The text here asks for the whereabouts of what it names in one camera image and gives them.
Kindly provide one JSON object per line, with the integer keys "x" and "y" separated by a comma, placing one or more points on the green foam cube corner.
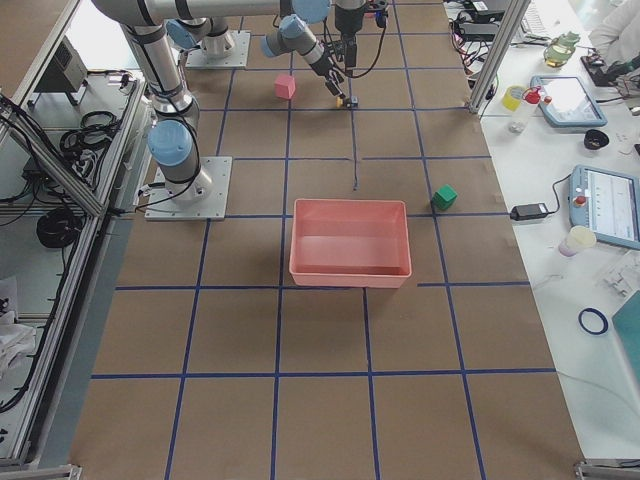
{"x": 444, "y": 197}

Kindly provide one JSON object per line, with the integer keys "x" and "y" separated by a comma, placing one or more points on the green glass jar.
{"x": 561, "y": 49}

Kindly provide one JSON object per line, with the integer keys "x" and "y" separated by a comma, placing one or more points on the yellow tape roll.
{"x": 512, "y": 97}

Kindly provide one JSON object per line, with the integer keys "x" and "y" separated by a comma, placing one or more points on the pink plastic bin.
{"x": 350, "y": 243}

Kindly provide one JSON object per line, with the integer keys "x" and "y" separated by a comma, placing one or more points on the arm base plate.
{"x": 226, "y": 51}
{"x": 205, "y": 198}

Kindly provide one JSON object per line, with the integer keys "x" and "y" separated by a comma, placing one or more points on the red cap bottle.
{"x": 531, "y": 99}

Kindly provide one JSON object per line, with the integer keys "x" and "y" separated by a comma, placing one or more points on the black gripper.
{"x": 345, "y": 23}
{"x": 323, "y": 66}

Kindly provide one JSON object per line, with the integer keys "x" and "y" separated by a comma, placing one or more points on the teach pendant far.
{"x": 571, "y": 105}

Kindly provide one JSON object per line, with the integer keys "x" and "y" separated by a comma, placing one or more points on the black bowl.
{"x": 595, "y": 139}

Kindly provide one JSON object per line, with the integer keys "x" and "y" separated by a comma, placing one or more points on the black power brick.
{"x": 526, "y": 212}

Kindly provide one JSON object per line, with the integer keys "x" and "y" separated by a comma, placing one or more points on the teach pendant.
{"x": 571, "y": 105}
{"x": 607, "y": 203}

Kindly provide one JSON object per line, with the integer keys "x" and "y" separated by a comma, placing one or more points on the yellow push button switch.
{"x": 347, "y": 102}

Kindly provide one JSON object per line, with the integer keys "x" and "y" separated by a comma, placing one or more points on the white paper cup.
{"x": 578, "y": 239}

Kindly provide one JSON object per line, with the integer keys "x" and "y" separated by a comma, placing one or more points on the teach pendant near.
{"x": 607, "y": 203}

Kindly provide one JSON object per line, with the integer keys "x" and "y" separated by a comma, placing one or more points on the aluminium frame post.
{"x": 509, "y": 25}

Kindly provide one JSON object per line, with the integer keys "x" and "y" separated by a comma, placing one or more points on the pink foam cube centre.
{"x": 284, "y": 86}

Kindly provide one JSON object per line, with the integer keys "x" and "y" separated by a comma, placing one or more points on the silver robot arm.
{"x": 292, "y": 35}
{"x": 323, "y": 33}

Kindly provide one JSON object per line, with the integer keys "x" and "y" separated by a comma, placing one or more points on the blue tape roll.
{"x": 593, "y": 322}

